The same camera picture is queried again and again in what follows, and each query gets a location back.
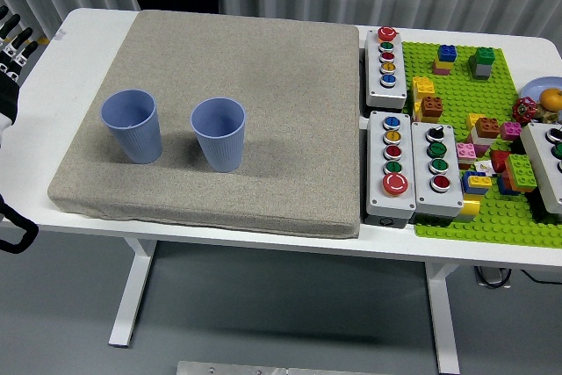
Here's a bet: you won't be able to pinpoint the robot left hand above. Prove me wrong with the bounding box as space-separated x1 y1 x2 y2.
0 4 40 148

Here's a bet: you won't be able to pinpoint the blue ribbed plastic cup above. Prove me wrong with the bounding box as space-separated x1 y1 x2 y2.
190 97 247 173
100 89 163 165

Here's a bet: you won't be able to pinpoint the white table leg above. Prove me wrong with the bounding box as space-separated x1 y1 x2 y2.
108 236 158 348
424 260 461 375

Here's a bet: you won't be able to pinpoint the grey-brown fabric mat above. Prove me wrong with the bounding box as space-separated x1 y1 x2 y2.
47 9 362 239

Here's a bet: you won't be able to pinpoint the grey box, small red stop button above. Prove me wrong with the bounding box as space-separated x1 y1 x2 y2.
364 26 408 109

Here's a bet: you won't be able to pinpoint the grey box, large red stop button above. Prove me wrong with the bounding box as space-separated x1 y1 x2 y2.
365 110 417 229

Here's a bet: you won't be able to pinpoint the brown on yellow brick stack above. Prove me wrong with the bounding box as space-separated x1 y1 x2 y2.
414 96 444 124

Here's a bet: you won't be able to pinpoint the blue yellow pink brick stack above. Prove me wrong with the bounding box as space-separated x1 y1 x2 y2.
432 44 458 76

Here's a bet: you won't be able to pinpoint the light pink toy brick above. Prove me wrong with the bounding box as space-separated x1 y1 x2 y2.
455 141 478 169

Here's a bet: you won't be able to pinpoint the green grey brick stack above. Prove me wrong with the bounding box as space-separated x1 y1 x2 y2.
467 47 496 82

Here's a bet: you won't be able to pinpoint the yellow round toy brick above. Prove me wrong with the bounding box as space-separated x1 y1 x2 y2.
458 193 482 223

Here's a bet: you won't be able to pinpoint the yellow on blue brick stack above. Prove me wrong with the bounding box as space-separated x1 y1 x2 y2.
460 170 493 196

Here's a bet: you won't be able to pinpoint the brown white yellow brick stack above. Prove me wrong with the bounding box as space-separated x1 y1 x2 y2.
465 113 501 148

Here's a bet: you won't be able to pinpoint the red toy brick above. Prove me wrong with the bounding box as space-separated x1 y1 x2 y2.
489 149 513 174

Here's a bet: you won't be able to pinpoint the magenta toy brick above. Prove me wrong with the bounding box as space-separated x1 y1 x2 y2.
500 121 523 141

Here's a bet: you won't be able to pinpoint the green studded baseplate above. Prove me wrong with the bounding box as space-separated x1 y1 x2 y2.
401 40 562 248

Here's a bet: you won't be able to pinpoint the red valve wheel toy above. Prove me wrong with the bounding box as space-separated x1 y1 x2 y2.
512 97 537 124

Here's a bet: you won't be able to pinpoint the green red blue brick stack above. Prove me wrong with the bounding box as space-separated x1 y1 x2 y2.
498 153 539 196

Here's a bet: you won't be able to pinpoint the light blue plate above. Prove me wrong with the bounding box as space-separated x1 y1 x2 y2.
522 76 562 108

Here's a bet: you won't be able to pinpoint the grey button box, green buttons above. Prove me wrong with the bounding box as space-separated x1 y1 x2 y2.
520 122 562 218

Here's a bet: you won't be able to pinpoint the brown toy item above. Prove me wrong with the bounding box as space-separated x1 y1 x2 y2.
533 107 562 125

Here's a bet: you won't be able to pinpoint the orange fruit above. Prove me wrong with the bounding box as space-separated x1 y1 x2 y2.
538 88 562 111

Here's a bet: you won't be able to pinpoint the grey box with selector switch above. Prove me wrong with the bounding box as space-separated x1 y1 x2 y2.
410 120 465 220

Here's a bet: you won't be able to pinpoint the black floor cable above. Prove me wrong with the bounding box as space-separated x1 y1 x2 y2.
522 269 562 284

